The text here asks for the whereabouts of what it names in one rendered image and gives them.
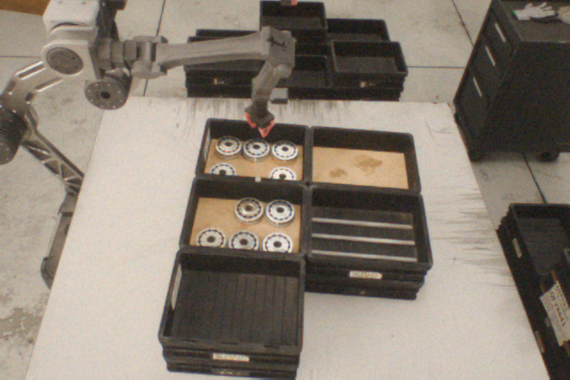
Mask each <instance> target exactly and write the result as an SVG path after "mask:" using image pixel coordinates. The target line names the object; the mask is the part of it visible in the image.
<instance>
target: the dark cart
mask: <svg viewBox="0 0 570 380"><path fill-rule="evenodd" d="M543 2H546V3H547V5H546V6H544V7H543V8H546V7H549V6H551V5H552V6H553V8H552V9H551V10H556V9H559V8H560V7H561V6H569V5H570V0H492V1H491V2H490V5H489V8H488V10H487V13H486V15H485V17H484V22H483V24H482V27H481V29H480V31H479V34H478V37H477V39H476V43H475V45H474V48H473V51H472V53H471V55H470V58H469V60H468V65H467V67H466V69H464V71H463V74H462V77H461V79H460V83H459V85H458V88H457V91H456V93H455V95H454V98H453V100H452V103H453V105H454V108H455V111H456V112H455V113H454V114H453V117H454V119H455V122H456V123H457V124H461V126H462V129H463V132H464V134H465V136H466V139H467V142H468V146H469V150H468V152H467V154H468V159H469V160H470V161H477V160H478V159H480V158H482V157H483V156H484V154H485V151H504V152H541V159H542V160H543V161H544V162H550V161H553V160H554V159H556V158H557V157H558V155H559V152H567V153H570V24H569V23H566V22H564V21H562V22H560V21H557V20H550V22H549V23H546V22H540V21H536V20H518V19H517V18H516V17H515V15H514V14H513V12H512V11H515V10H523V9H524V7H525V6H526V5H527V4H530V3H534V4H535V6H536V7H537V6H539V5H541V4H542V3H543Z"/></svg>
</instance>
